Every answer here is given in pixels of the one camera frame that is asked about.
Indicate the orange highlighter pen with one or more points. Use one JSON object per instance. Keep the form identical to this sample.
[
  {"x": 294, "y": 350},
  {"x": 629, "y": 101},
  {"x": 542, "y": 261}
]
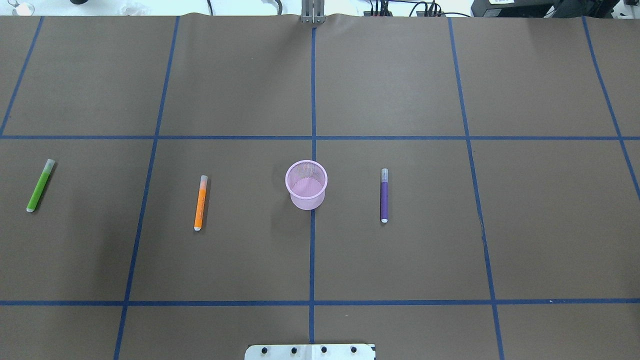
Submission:
[{"x": 201, "y": 203}]

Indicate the pink mesh pen holder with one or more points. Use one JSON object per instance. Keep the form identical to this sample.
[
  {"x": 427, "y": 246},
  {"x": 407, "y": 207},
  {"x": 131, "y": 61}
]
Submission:
[{"x": 306, "y": 182}]

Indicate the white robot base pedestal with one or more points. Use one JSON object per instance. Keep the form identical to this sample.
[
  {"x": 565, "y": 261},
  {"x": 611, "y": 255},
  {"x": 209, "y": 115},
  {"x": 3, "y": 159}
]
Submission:
[{"x": 328, "y": 351}]

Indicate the purple highlighter pen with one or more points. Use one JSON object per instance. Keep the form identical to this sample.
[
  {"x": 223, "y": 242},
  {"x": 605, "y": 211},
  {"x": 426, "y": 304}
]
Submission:
[{"x": 384, "y": 196}]

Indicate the green highlighter pen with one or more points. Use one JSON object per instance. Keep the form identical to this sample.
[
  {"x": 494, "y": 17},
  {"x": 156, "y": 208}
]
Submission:
[{"x": 39, "y": 188}]

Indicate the aluminium frame post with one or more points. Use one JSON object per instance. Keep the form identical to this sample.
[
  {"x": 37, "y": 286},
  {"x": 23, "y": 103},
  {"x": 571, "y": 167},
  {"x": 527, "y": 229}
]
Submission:
[{"x": 313, "y": 11}]

